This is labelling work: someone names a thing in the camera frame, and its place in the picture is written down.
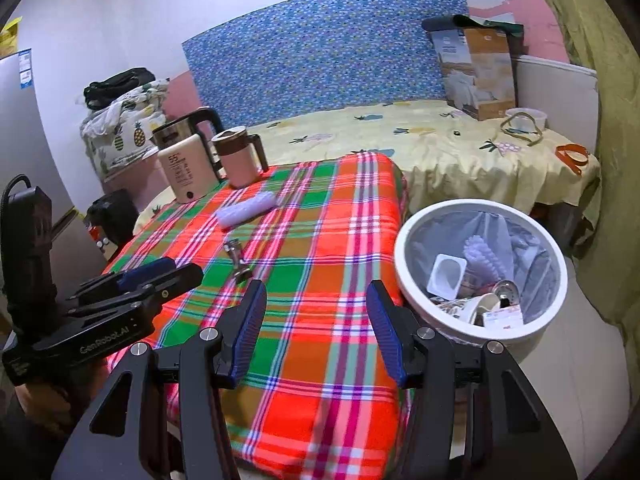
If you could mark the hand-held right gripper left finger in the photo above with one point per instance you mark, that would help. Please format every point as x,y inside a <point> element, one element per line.
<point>249,322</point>

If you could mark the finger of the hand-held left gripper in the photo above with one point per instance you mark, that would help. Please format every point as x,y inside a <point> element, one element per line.
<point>175,280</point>
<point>147,270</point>

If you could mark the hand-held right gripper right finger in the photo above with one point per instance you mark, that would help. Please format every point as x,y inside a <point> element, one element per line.
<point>384,322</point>

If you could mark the white round waste bin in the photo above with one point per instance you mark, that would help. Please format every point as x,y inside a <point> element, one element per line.
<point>415,305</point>

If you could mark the small plastic cup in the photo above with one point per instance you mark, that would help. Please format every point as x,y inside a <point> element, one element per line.
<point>447,274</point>

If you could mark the strawberry milk carton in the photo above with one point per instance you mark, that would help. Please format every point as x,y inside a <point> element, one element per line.
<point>504,318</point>

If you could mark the large red cartoon can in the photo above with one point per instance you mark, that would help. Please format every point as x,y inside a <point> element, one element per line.
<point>506,292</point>

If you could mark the metal clip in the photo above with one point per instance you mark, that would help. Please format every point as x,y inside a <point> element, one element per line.
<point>239,262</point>

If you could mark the black appliance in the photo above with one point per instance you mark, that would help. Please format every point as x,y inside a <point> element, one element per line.
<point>112,220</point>

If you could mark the plaid tablecloth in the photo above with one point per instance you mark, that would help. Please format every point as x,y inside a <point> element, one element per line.
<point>310,270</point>

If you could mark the pink stand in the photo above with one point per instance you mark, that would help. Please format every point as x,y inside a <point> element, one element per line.
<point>145,180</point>

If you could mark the clear plastic bin liner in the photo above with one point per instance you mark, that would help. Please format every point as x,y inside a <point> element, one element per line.
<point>435,235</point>

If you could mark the white bumpy foam sheet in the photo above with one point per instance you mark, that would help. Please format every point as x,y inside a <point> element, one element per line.
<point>482,256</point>

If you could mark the pineapple print bedding pile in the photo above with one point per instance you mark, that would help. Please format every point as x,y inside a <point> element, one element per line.
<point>125,135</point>

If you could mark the white electric kettle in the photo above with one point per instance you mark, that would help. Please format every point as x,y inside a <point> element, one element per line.
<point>172,132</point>

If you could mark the yellow pineapple bed sheet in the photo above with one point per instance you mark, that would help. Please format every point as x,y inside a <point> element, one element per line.
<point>450,160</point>

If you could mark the black bag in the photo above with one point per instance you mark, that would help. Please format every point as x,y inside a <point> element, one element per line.
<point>117,85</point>

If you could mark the white bowl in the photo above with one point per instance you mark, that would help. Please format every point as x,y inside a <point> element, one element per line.
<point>527,119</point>

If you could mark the printed cardboard box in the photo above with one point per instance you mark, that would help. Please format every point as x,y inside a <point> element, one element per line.
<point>482,75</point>

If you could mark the blue floral headboard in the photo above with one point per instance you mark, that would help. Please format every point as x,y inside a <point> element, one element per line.
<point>320,55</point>

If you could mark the yellow packet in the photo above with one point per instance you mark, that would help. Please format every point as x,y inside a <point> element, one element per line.
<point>10,37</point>

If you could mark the white bed board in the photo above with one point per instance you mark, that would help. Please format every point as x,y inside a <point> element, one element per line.
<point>555,95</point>

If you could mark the green curtain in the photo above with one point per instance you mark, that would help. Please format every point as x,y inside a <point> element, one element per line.
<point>610,135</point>

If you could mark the dark green bag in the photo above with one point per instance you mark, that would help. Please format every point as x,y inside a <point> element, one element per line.
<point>510,32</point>

